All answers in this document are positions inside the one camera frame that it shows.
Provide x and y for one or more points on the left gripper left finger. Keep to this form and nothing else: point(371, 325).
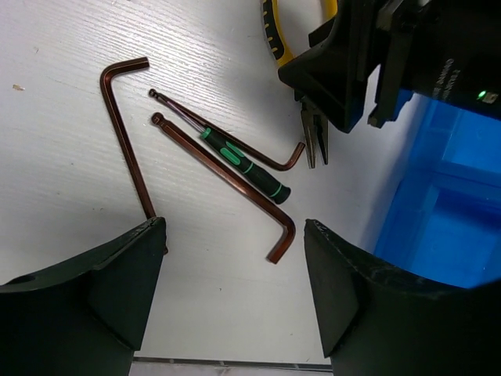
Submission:
point(86, 315)

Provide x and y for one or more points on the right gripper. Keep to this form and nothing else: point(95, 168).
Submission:
point(445, 50)

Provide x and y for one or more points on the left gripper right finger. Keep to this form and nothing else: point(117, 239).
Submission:
point(377, 319)

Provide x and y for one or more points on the yellow-handled pliers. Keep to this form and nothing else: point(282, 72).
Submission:
point(292, 72)

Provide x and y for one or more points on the green black screwdriver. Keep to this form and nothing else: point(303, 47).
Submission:
point(260, 178)

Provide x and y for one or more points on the thin brown hex key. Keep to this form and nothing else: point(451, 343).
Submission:
point(201, 124)

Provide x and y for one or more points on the blue bottom storage bin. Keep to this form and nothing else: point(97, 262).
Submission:
point(444, 220)

